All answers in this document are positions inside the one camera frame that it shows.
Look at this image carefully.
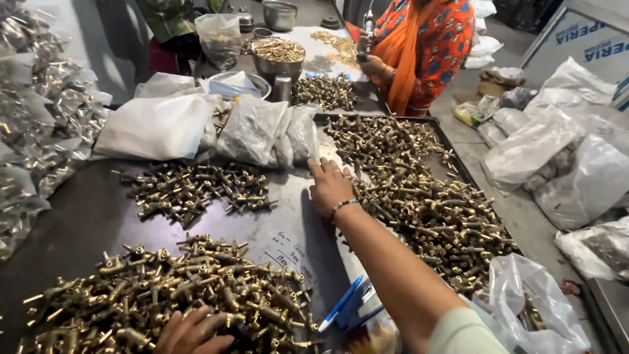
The big clear bag of parts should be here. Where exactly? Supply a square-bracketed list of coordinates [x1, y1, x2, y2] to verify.
[216, 96, 292, 166]

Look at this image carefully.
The brown cardboard box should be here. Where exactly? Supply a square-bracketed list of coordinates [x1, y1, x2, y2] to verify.
[477, 67, 526, 98]

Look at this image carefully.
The clear bag with brass parts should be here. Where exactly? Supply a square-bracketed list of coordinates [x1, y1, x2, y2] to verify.
[473, 253, 591, 354]

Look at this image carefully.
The pale green sleeve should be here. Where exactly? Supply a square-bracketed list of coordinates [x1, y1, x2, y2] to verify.
[429, 307, 512, 354]

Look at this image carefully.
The white bag of dark parts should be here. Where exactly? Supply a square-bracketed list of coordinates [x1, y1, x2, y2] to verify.
[554, 216, 629, 282]

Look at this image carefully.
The narrow clear bag of parts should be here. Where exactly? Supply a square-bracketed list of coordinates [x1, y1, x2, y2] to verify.
[286, 105, 321, 164]

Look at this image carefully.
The steel tumbler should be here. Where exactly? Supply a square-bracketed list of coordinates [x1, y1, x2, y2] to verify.
[273, 76, 294, 104]

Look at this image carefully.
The small heap of brass fittings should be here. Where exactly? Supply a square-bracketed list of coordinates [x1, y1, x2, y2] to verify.
[112, 160, 279, 230]

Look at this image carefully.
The shallow steel plate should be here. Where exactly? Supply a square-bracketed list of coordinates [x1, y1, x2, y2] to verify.
[208, 71, 272, 101]

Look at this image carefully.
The large heap of brass fittings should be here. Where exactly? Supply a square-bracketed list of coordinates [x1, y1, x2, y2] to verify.
[17, 233, 321, 354]

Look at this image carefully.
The person's right hand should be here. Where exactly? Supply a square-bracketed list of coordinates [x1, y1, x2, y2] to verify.
[307, 157, 357, 219]

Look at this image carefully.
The electric screwdriver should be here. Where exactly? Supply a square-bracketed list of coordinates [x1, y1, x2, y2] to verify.
[357, 9, 376, 63]

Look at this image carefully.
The white sheet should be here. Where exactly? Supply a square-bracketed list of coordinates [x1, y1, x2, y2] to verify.
[276, 26, 370, 83]

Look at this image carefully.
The deep empty steel bowl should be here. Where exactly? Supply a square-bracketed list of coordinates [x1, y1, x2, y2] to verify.
[261, 0, 299, 33]

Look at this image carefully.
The heap of bagged brass fittings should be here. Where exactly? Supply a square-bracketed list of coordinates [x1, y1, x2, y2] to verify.
[0, 0, 114, 262]

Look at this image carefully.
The grey metal bench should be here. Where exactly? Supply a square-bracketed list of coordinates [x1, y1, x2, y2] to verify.
[586, 277, 629, 354]

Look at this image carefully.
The crumpled white plastic bag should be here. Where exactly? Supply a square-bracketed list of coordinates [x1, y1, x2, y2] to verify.
[134, 72, 198, 99]

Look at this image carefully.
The heap of grey plastic bags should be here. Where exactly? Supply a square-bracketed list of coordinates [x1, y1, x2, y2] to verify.
[478, 56, 629, 233]

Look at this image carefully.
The dark heap of brass fittings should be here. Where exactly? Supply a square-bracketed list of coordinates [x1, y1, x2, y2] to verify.
[292, 74, 360, 112]

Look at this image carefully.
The large white plastic bag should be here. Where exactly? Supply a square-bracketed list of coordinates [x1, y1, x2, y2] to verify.
[93, 93, 213, 161]

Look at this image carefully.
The white printed carton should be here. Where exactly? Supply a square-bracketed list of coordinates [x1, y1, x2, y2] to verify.
[519, 0, 629, 112]

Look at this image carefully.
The pile of thin brass pins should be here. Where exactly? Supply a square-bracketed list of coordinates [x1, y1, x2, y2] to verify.
[311, 30, 360, 70]

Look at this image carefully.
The pile of brass tubes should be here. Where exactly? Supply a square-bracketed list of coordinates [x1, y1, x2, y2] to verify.
[253, 39, 305, 63]

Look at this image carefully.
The stack of white sacks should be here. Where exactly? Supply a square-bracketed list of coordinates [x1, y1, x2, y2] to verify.
[463, 0, 505, 70]

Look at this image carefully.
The yellow green bag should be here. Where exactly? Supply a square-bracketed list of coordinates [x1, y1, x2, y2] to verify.
[452, 101, 486, 129]

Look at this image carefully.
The person's left hand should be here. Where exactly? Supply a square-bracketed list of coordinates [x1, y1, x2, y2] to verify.
[155, 305, 237, 354]

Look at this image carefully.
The beaded wrist bracelet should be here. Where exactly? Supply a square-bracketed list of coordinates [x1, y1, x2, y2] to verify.
[330, 198, 360, 221]

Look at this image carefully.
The upright clear plastic bag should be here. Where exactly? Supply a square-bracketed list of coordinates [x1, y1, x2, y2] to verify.
[195, 14, 243, 72]

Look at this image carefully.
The flat clear bag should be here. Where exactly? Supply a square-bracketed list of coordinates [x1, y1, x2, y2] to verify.
[344, 315, 402, 354]

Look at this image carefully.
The tray heap of brass fittings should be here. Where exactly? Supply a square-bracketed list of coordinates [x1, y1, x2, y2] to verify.
[324, 115, 520, 299]

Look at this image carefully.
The white and blue pen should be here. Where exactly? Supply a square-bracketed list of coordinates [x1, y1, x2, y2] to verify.
[318, 275, 365, 334]

